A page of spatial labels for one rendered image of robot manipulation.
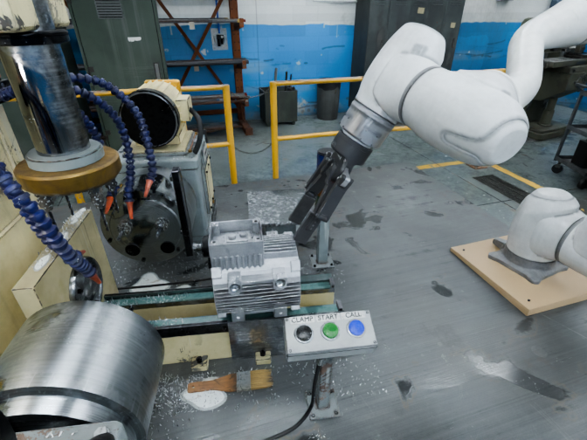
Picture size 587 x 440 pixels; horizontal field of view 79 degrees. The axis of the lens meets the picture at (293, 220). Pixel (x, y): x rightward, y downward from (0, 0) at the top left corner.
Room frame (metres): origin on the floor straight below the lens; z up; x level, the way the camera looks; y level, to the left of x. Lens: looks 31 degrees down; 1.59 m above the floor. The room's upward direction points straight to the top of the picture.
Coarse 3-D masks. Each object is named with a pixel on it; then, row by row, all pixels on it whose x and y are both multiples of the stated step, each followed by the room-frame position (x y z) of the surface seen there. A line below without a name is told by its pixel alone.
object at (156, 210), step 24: (144, 168) 1.01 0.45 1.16; (168, 168) 1.04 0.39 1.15; (120, 192) 0.87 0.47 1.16; (168, 192) 0.90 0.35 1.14; (192, 192) 1.03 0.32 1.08; (120, 216) 0.86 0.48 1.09; (144, 216) 0.87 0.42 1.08; (168, 216) 0.87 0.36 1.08; (192, 216) 0.94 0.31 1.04; (120, 240) 0.86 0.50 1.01; (144, 240) 0.86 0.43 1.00; (168, 240) 0.87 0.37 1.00
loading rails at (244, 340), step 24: (192, 288) 0.74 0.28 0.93; (312, 288) 0.75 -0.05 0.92; (144, 312) 0.69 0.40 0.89; (168, 312) 0.70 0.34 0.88; (192, 312) 0.71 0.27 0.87; (216, 312) 0.71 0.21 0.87; (288, 312) 0.66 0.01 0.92; (312, 312) 0.66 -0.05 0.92; (336, 312) 0.65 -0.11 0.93; (168, 336) 0.60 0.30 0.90; (192, 336) 0.61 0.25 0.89; (216, 336) 0.61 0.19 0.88; (240, 336) 0.61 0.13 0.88; (264, 336) 0.62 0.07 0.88; (168, 360) 0.60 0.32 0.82; (192, 360) 0.59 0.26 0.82; (264, 360) 0.60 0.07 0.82
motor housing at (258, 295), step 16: (272, 240) 0.71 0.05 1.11; (288, 240) 0.71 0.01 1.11; (272, 256) 0.67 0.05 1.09; (288, 256) 0.67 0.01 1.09; (224, 272) 0.63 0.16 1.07; (256, 272) 0.64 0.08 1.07; (288, 272) 0.65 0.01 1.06; (224, 288) 0.60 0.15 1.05; (256, 288) 0.61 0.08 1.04; (272, 288) 0.61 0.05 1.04; (288, 288) 0.62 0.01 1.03; (224, 304) 0.60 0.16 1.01; (240, 304) 0.60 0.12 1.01; (256, 304) 0.61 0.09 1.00; (272, 304) 0.62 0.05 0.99; (288, 304) 0.62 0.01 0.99
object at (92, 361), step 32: (32, 320) 0.41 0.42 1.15; (64, 320) 0.40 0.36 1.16; (96, 320) 0.41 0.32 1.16; (128, 320) 0.43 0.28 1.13; (32, 352) 0.34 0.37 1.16; (64, 352) 0.34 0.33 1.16; (96, 352) 0.36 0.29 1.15; (128, 352) 0.38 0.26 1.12; (160, 352) 0.44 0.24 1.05; (0, 384) 0.29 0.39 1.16; (32, 384) 0.29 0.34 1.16; (64, 384) 0.30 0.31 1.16; (96, 384) 0.31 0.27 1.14; (128, 384) 0.33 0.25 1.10; (32, 416) 0.26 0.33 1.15; (64, 416) 0.26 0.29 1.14; (96, 416) 0.28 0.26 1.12; (128, 416) 0.30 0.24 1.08
